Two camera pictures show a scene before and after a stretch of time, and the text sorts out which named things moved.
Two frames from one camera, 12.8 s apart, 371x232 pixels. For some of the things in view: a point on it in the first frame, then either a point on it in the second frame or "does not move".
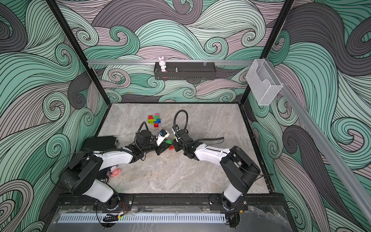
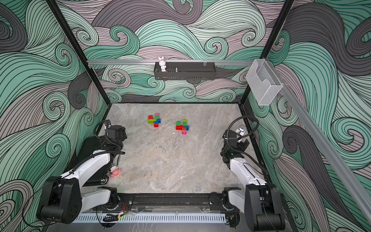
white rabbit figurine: x=162 y=63 does not move
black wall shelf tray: x=192 y=70 does not move
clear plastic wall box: x=263 y=81 does not move
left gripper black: x=162 y=148 → x=123 y=135
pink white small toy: x=115 y=171 does not move
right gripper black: x=176 y=144 → x=242 y=145
